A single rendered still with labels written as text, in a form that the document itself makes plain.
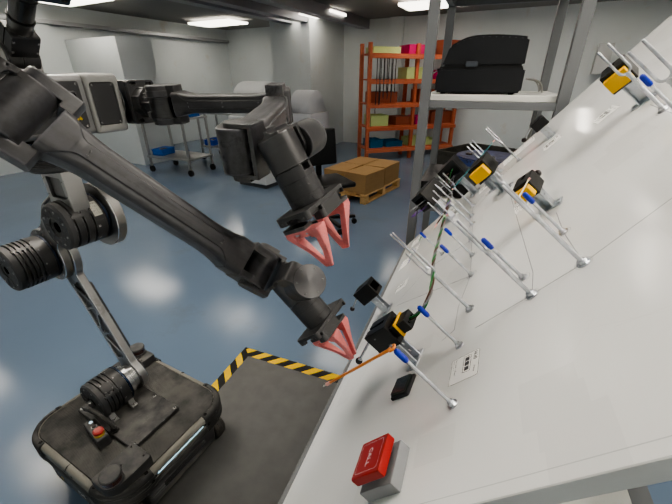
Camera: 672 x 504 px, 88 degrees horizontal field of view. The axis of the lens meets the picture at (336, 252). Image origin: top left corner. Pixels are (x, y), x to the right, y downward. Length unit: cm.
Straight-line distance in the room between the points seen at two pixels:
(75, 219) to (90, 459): 95
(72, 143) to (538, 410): 60
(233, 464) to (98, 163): 151
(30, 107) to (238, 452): 159
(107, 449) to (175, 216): 132
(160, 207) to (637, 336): 57
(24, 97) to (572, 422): 65
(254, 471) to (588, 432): 157
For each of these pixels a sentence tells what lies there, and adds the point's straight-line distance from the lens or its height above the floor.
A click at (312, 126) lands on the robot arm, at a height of 145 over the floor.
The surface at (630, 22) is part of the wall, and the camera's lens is 855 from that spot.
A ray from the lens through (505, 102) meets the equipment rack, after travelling 144.
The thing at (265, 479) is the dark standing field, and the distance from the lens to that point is 178.
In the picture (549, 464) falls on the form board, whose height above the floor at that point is 125.
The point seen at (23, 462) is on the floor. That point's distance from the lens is 226.
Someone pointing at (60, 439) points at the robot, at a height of 24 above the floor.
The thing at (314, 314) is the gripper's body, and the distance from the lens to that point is 64.
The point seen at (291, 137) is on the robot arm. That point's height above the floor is 144.
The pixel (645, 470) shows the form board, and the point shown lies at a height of 129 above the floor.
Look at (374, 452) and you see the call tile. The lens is 48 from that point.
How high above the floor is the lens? 152
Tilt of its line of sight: 27 degrees down
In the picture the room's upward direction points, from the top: straight up
